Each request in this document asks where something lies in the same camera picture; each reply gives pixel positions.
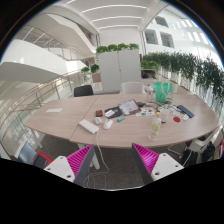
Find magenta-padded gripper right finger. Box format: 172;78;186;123
131;142;185;186

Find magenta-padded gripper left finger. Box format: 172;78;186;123
43;143;96;188

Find clear yellow-capped drink bottle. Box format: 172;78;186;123
148;111;162;141

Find red black chair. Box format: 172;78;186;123
18;143;54;169

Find white power strip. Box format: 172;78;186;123
78;118;100;135

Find colourful sticker sheet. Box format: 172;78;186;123
135;107;156;118

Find dark blue keyboard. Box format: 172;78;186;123
176;104;196;119

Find white computer mouse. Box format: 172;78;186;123
102;118;114;130

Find tablet in brown case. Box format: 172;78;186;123
118;98;142;117

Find black folder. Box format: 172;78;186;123
104;106;124;120

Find clear white-lidded shaker bottle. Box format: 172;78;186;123
145;84;156;104

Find green tote bag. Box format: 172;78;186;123
154;81;174;104

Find wooden-topped glass railing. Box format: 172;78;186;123
0;71;83;134

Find small potted plants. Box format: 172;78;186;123
80;63;100;75

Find green hedge plant row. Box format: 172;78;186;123
141;51;224;101

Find white cabinet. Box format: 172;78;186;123
97;49;142;94

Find green plants on cabinet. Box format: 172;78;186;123
95;42;140;56

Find ceiling light strips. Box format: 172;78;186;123
66;0;149;31

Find white power strip cable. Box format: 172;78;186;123
83;131;111;189

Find black cables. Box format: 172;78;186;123
156;102;181;114

